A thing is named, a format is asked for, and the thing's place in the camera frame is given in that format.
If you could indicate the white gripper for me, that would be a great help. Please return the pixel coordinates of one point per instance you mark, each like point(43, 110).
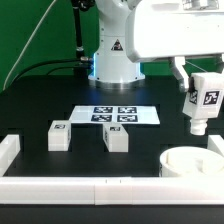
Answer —
point(165, 28)

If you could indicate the white round stool seat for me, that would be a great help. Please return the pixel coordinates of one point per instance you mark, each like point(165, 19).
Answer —
point(187, 161)

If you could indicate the white marker sheet with tags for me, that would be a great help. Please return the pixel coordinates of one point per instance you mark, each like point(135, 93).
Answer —
point(146, 115)

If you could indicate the black pole with cables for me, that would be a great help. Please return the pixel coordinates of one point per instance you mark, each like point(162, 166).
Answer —
point(81, 60)

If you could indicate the white U-shaped fence frame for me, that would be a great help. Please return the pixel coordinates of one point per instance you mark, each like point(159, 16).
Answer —
point(102, 191)

